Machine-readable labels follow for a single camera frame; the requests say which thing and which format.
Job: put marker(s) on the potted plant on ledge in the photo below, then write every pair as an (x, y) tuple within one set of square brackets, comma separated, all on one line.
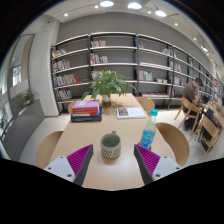
[(28, 97)]

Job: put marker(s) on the wooden chair near right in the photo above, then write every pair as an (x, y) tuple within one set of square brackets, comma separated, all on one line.
[(176, 140)]

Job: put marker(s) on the green patterned ceramic mug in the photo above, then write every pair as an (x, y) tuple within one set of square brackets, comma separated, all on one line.
[(110, 145)]

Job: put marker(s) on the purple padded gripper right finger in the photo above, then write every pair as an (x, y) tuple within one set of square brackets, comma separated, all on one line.
[(152, 166)]

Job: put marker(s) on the potted plant near window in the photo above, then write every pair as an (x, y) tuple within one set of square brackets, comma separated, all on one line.
[(3, 123)]

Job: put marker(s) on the seated person in brown shirt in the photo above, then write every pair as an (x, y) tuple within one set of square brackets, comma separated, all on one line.
[(191, 93)]

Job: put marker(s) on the wooden folding chair front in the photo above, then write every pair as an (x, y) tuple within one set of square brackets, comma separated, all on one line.
[(207, 132)]

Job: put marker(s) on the red hardcover book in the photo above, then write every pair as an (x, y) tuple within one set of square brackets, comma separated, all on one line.
[(86, 107)]

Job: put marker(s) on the wooden chair near left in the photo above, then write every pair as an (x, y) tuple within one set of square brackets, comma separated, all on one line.
[(46, 149)]

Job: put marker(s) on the wooden chair far right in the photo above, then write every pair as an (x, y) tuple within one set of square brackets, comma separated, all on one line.
[(146, 103)]

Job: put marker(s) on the white open magazine book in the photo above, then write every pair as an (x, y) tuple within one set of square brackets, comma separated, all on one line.
[(130, 113)]

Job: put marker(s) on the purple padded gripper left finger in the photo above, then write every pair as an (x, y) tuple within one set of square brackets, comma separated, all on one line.
[(73, 167)]

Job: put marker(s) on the green potted plant on table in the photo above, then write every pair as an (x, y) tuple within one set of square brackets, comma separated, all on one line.
[(105, 84)]

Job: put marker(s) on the dark blue hardcover book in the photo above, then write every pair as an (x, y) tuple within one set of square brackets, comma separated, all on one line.
[(98, 117)]

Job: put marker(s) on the large grey white bookshelf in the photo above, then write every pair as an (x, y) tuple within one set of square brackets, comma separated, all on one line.
[(153, 68)]

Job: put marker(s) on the wooden chair far left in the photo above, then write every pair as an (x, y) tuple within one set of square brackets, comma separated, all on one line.
[(70, 107)]

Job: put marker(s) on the wooden folding chair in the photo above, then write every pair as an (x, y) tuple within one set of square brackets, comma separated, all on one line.
[(207, 132), (190, 110)]

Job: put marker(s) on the clear plastic water bottle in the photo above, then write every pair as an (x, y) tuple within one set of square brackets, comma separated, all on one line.
[(149, 130)]

